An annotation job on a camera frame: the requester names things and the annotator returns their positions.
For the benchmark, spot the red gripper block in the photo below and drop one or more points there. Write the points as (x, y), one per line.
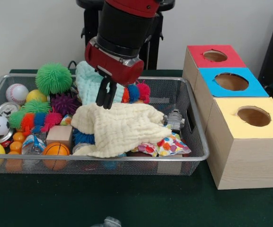
(112, 63)

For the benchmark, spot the mint green waffle cloth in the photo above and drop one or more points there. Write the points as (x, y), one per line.
(86, 87)

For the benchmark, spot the cream waffle cloth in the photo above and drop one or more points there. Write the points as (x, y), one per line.
(117, 127)

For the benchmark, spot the green spiky rubber ball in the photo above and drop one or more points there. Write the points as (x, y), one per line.
(53, 78)

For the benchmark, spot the white cloth with colourful dots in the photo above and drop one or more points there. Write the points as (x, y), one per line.
(171, 144)

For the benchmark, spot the clear packet with blue print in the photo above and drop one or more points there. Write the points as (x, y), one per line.
(111, 222)

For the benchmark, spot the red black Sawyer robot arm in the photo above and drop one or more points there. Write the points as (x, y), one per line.
(124, 26)

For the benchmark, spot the wooden box with three holes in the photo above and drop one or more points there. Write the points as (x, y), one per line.
(245, 160)

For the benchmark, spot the red blue orange pompom ball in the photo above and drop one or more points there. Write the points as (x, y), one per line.
(138, 91)

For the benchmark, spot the rainbow spiky caterpillar toy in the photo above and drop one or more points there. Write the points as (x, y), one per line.
(35, 113)

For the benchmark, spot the orange toy basketball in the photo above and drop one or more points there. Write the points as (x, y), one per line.
(55, 150)

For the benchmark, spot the white baseball with red stitches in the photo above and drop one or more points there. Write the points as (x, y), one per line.
(16, 93)

